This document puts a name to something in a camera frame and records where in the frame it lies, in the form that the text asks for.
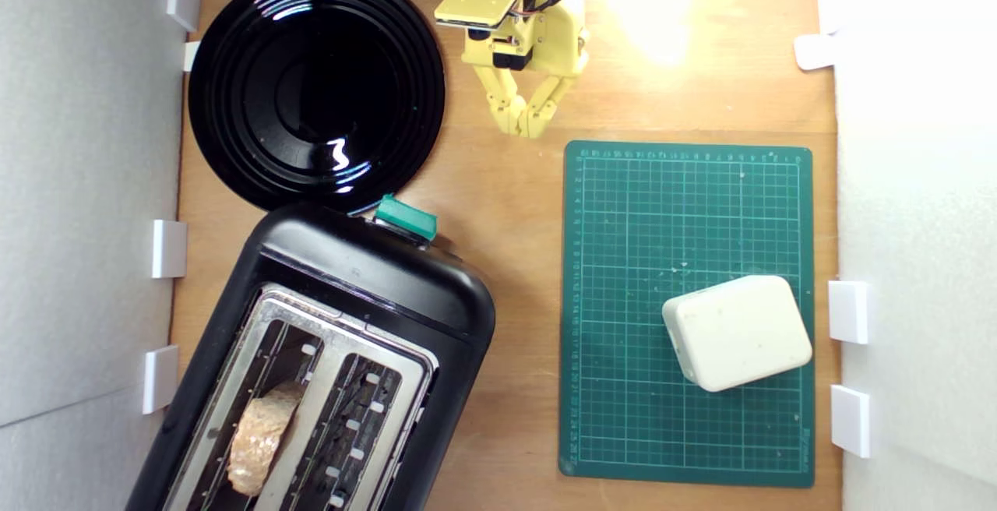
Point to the brown bread slice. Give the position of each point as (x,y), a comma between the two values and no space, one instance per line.
(261,441)

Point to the black two-slot toaster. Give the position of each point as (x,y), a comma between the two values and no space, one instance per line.
(366,285)

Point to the green cutting mat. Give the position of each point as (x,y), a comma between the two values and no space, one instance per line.
(623,262)

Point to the black round plate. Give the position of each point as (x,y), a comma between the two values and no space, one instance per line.
(311,90)

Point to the white rounded block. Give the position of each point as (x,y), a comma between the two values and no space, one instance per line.
(736,332)

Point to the yellow gripper camera mount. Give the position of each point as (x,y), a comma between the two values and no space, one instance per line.
(477,5)

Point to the small white wall tab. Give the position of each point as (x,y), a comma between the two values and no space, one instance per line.
(192,55)

